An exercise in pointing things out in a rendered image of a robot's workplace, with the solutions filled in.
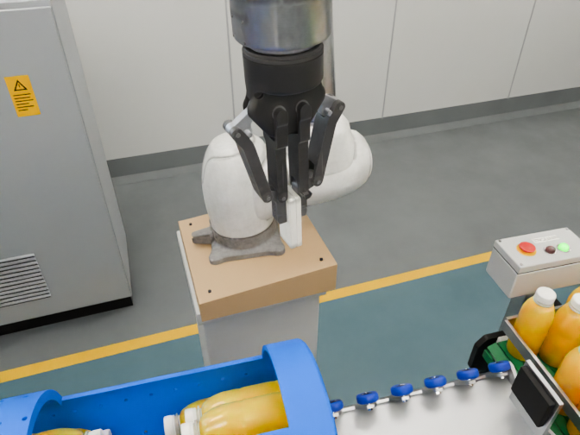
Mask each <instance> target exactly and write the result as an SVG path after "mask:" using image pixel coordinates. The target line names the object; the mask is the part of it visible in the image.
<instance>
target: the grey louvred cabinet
mask: <svg viewBox="0 0 580 435"><path fill-rule="evenodd" d="M132 305H133V300H132V290H131V282H130V273H129V258H128V250H127V242H126V234H125V231H124V227H123V221H122V218H121V214H120V211H119V208H118V204H117V198H116V194H115V191H114V188H113V185H112V181H111V177H110V171H109V168H108V165H107V161H106V158H105V154H104V148H103V145H102V142H101V138H100V134H99V131H98V125H97V122H96V118H95V115H94V111H93V108H92V104H91V99H90V95H89V92H88V88H87V84H86V81H85V75H84V72H83V68H82V65H81V61H80V57H79V52H78V49H77V45H76V41H75V38H74V34H73V29H72V25H71V22H70V18H69V15H68V11H67V8H66V2H65V0H0V336H2V335H5V334H10V333H13V332H18V331H24V330H28V329H32V328H35V327H40V326H43V325H50V324H54V323H59V322H62V321H66V320H70V319H74V318H81V317H84V316H89V315H92V314H96V313H101V312H107V311H111V310H115V309H119V308H123V307H126V306H132Z"/></svg>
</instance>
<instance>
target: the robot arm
mask: <svg viewBox="0 0 580 435"><path fill-rule="evenodd" d="M229 2H230V18H231V27H232V34H233V37H234V39H235V40H236V41H237V42H238V43H239V44H241V45H243V47H242V53H243V70H244V80H245V85H246V96H245V99H244V100H243V111H242V112H241V113H240V114H239V115H238V116H237V117H236V118H235V119H234V120H233V121H232V120H231V119H227V120H225V121H224V123H223V128H224V130H225V131H226V133H223V134H221V135H219V136H217V137H215V138H214V139H213V140H212V141H211V143H210V145H209V146H208V148H207V149H206V151H205V156H204V159H203V165H202V189H203V194H204V200H205V206H206V210H207V212H208V215H209V218H210V219H209V223H210V226H209V227H206V228H203V229H201V230H196V231H194V232H193V233H192V237H193V238H192V242H193V243H201V244H211V253H210V255H209V261H210V264H211V265H219V264H221V263H224V262H231V261H237V260H242V259H249V258H255V257H261V256H266V255H276V256H279V255H283V254H285V252H286V250H285V245H284V244H283V242H282V241H281V237H282V238H283V240H284V241H285V242H286V243H287V245H288V246H289V247H290V249H293V248H296V247H299V246H301V244H302V231H301V217H303V216H305V215H306V213H307V206H308V205H315V204H320V203H324V202H327V201H330V200H333V199H338V198H341V197H343V196H345V195H347V194H349V193H351V192H354V191H355V190H356V189H357V188H359V187H360V186H362V185H363V184H364V183H365V182H366V181H367V179H368V177H369V176H370V174H371V171H372V164H373V162H372V154H371V150H370V147H369V145H368V144H367V142H366V140H365V138H364V137H363V136H362V135H361V134H359V133H358V132H357V131H355V130H353V129H350V124H349V121H348V120H347V119H346V117H345V116H344V115H343V114H342V113H343V112H344V109H345V103H344V102H343V101H341V100H340V99H338V98H337V96H336V75H335V54H334V34H333V13H332V11H333V0H229ZM252 121H254V122H255V123H256V124H257V125H258V126H259V127H260V128H261V129H262V131H263V136H264V138H265V142H266V144H265V143H264V141H263V140H262V139H261V138H260V137H258V136H256V135H254V134H252V129H251V123H252ZM278 224H279V225H280V230H279V226H278ZM280 234H281V235H280Z"/></svg>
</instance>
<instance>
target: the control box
mask: <svg viewBox="0 0 580 435"><path fill-rule="evenodd" d="M554 236H555V237H556V236H557V237H556V238H555V237H554ZM549 237H550V238H551V240H548V239H550V238H549ZM541 238H542V239H541ZM547 238H548V239H547ZM552 238H555V239H552ZM535 239H537V240H535ZM539 239H541V241H540V240H539ZM534 240H535V241H536V242H535V241H534ZM521 242H529V243H532V244H533V245H534V246H535V247H536V249H535V251H534V252H532V253H527V252H524V251H523V250H521V249H520V247H519V244H520V243H521ZM560 243H566V244H568V245H569V250H567V251H563V250H561V249H560V248H559V247H558V245H559V244H560ZM549 245H551V246H553V247H555V248H556V252H555V253H553V254H552V253H548V252H547V251H546V250H545V248H546V246H549ZM486 271H487V272H488V274H489V275H490V276H491V277H492V279H493V280H494V281H495V283H496V284H497V285H498V286H499V287H500V289H501V290H502V291H503V292H504V293H505V294H506V295H507V297H508V298H513V297H518V296H522V295H527V294H530V293H536V291H537V289H538V288H539V287H549V288H550V289H555V288H560V287H568V286H572V285H576V284H580V238H579V237H577V236H576V235H575V234H574V233H573V232H572V231H571V230H569V229H568V228H562V229H557V230H548V231H543V232H539V233H533V234H528V235H524V236H515V237H509V238H505V239H500V240H495V244H494V247H493V250H492V253H491V256H490V258H489V263H488V266H487V268H486Z"/></svg>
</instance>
